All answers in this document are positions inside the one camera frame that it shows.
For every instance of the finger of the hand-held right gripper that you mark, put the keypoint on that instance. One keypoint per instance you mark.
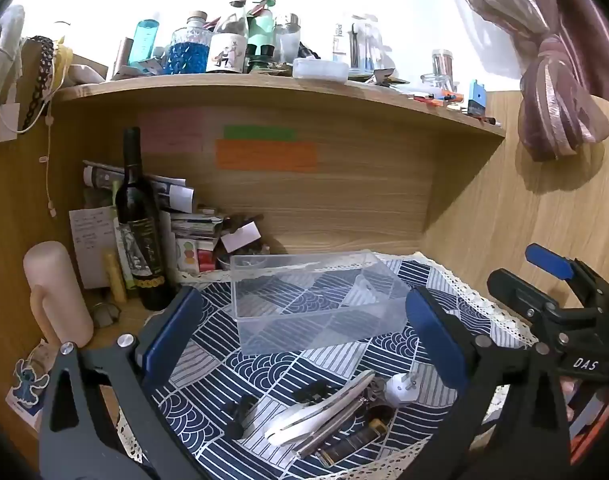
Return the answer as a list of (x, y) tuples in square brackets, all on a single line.
[(549, 261), (516, 287)]

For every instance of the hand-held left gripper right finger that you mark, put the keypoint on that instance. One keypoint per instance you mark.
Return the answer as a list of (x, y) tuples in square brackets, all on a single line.
[(437, 335)]

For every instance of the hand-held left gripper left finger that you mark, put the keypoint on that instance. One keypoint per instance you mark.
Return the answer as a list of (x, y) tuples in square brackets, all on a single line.
[(172, 332)]

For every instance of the white plug adapter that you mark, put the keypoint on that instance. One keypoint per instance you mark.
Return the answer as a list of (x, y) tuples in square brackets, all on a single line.
[(402, 390)]

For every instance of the black binder clip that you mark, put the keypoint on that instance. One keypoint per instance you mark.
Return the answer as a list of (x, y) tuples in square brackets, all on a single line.
[(242, 417)]

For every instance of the clear plastic storage box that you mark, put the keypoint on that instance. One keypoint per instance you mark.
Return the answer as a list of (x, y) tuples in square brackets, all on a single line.
[(314, 325)]

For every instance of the black and gold lighter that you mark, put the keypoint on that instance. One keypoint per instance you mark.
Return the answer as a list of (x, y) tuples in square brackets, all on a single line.
[(349, 442)]

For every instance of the white bottle opener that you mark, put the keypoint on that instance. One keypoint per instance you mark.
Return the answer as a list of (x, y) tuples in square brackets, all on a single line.
[(309, 412)]

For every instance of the blue white patterned tablecloth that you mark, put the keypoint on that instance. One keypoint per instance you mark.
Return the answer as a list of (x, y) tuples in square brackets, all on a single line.
[(224, 375)]

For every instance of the yellow tube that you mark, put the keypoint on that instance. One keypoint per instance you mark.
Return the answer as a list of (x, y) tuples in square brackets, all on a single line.
[(115, 277)]

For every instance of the dark wine bottle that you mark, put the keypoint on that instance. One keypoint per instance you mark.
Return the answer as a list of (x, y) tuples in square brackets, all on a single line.
[(139, 240)]

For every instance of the small white card box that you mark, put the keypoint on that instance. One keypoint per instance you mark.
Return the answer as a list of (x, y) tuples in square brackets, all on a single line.
[(242, 237)]

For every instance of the white note paper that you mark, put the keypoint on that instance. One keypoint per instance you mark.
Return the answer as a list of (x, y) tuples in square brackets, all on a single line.
[(87, 240)]

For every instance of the rolled magazine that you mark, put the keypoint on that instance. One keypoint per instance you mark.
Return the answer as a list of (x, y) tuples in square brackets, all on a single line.
[(164, 185)]

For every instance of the blue cartoon sticker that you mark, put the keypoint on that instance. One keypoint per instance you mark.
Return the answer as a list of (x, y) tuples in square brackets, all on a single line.
[(29, 380)]

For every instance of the pink striped curtain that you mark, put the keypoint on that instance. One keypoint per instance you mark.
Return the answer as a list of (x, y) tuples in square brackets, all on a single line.
[(559, 85)]

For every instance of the blue plastic box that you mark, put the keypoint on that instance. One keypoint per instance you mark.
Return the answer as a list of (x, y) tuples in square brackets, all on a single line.
[(477, 97)]

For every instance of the orange marker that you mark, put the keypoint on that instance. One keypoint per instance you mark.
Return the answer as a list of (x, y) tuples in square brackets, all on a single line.
[(442, 99)]

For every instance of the orange sticky note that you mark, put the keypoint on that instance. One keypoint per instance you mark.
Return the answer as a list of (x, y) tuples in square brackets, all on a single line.
[(267, 155)]

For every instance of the pink sticky note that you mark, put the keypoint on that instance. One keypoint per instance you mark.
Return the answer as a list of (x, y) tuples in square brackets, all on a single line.
[(172, 131)]

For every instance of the empty glass jar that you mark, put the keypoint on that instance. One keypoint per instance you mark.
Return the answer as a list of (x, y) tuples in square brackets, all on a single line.
[(439, 82)]

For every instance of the green sticky note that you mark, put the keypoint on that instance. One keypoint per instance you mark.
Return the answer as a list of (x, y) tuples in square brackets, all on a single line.
[(259, 133)]

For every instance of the clear tube of pencils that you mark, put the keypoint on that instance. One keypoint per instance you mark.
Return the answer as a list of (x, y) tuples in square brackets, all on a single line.
[(443, 62)]

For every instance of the wooden shelf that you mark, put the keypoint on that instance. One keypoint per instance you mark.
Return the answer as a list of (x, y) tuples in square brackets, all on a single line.
[(264, 92)]

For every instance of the white hanging tag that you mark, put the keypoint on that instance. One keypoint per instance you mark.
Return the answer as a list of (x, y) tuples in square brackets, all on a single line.
[(8, 122)]

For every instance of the blue glass bottle with cork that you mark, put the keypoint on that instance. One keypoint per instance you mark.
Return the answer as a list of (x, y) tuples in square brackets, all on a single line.
[(189, 50)]

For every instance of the packaged toothbrushes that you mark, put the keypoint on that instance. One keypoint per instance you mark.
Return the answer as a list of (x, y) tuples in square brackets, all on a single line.
[(359, 45)]

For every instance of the white plastic container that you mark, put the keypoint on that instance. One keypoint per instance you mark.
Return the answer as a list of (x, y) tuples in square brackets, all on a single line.
[(320, 69)]

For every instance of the teal plastic bottle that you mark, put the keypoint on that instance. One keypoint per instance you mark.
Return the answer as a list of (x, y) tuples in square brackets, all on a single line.
[(144, 42)]

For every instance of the clear labelled glass bottle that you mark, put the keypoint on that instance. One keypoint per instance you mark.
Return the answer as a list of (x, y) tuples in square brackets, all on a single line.
[(229, 45)]

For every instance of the clear jar with silver lid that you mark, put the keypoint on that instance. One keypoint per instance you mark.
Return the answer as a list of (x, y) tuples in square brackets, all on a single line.
[(288, 40)]

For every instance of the mint green pump bottle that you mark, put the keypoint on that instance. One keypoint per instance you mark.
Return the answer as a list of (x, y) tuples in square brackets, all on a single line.
[(262, 27)]

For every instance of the white fluffy band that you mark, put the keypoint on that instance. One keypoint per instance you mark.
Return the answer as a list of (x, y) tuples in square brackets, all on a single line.
[(9, 40)]

